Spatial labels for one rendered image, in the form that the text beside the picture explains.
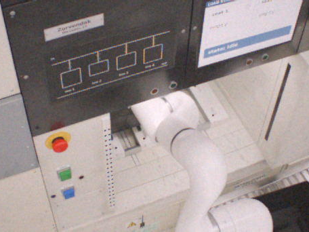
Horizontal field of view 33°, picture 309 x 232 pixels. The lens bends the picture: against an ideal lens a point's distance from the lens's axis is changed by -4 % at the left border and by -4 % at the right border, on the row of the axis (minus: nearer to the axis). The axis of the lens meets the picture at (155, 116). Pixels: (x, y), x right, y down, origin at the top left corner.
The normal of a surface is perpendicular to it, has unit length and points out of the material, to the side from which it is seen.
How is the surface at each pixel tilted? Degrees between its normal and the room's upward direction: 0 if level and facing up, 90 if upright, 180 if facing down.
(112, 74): 90
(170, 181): 0
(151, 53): 90
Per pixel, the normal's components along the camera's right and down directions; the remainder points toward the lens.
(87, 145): 0.40, 0.73
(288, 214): 0.04, -0.62
